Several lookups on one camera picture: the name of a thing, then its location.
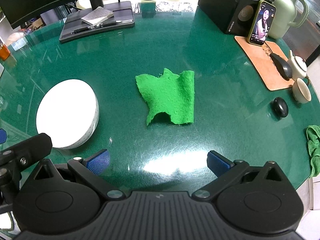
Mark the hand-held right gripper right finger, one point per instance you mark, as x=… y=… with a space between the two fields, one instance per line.
x=218 y=163

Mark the small notepad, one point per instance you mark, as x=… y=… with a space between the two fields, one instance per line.
x=97 y=15

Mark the black oval stone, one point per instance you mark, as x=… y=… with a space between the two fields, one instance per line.
x=280 y=107

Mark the black speaker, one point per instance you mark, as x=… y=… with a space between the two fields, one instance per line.
x=220 y=2

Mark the black pen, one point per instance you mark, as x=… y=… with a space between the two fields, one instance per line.
x=100 y=25

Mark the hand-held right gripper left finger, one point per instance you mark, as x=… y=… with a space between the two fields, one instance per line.
x=98 y=161

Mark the green towel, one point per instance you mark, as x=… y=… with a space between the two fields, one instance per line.
x=314 y=150

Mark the white bowl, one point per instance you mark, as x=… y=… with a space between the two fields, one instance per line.
x=65 y=112

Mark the cream tea cup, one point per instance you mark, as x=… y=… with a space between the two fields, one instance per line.
x=301 y=90

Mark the pale green kettle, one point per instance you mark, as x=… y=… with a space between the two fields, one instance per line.
x=285 y=10

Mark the orange bottle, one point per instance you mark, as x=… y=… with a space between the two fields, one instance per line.
x=4 y=52

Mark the smartphone in green case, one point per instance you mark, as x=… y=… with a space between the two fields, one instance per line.
x=261 y=22

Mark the grey monitor stand base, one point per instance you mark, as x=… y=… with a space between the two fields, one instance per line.
x=120 y=7

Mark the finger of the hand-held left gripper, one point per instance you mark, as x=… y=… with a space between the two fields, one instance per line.
x=2 y=136
x=30 y=150

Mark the cream teapot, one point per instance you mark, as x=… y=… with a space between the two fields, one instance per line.
x=297 y=66

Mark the tan leather mouse pad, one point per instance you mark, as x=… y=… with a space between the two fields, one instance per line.
x=257 y=57

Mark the green cleaning cloth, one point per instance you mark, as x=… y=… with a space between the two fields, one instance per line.
x=167 y=97

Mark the black computer mouse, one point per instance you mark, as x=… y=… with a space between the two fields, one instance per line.
x=281 y=66

